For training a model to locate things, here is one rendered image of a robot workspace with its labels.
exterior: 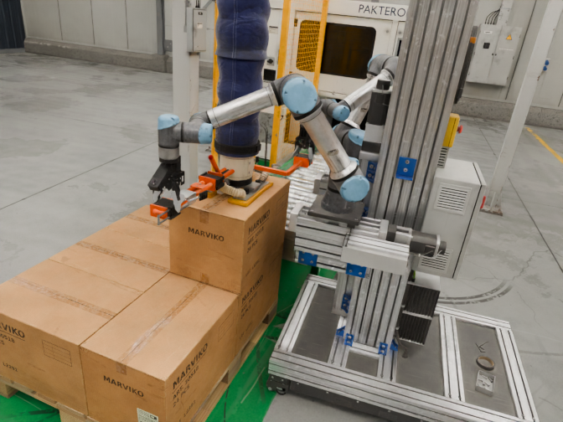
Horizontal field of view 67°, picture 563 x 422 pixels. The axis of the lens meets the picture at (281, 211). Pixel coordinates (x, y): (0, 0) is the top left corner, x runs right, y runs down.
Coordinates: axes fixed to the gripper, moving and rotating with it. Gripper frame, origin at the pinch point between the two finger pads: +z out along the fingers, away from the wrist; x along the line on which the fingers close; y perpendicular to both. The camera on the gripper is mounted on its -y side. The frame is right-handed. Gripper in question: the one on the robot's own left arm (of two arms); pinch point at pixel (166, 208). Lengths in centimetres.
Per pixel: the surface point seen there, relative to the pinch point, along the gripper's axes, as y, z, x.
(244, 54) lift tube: 50, -54, -5
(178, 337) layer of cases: -8, 53, -11
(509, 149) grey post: 375, 35, -167
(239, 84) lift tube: 51, -41, -3
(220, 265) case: 30, 40, -9
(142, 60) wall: 907, 83, 709
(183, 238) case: 30.1, 30.8, 12.1
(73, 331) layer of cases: -24, 53, 29
